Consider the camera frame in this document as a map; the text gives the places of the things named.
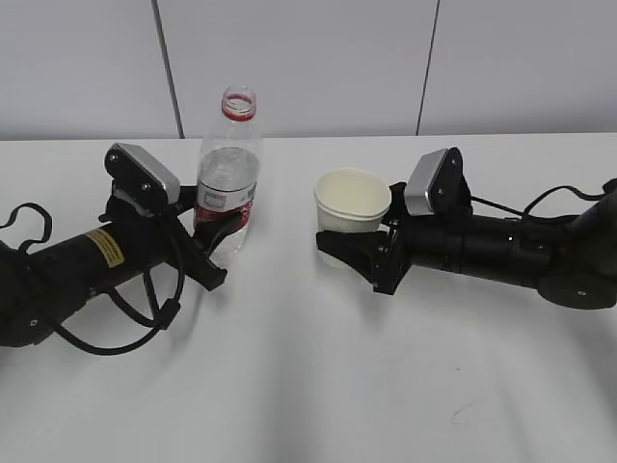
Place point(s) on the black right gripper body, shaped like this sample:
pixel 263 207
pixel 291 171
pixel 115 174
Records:
pixel 393 262

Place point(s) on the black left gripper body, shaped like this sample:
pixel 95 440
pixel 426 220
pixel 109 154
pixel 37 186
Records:
pixel 147 240

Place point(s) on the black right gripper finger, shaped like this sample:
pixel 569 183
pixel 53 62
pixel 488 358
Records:
pixel 397 208
pixel 358 250

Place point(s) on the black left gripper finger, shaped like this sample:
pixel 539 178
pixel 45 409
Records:
pixel 227 232
pixel 186 200

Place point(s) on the white paper cup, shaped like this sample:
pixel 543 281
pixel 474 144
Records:
pixel 350 200

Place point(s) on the clear red-label water bottle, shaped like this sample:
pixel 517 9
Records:
pixel 230 161

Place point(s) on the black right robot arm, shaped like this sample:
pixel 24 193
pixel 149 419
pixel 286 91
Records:
pixel 569 260

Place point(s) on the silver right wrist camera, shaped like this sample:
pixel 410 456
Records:
pixel 433 185

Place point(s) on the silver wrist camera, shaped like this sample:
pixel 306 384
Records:
pixel 433 185
pixel 140 178

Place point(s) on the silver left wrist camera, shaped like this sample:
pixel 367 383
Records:
pixel 140 178

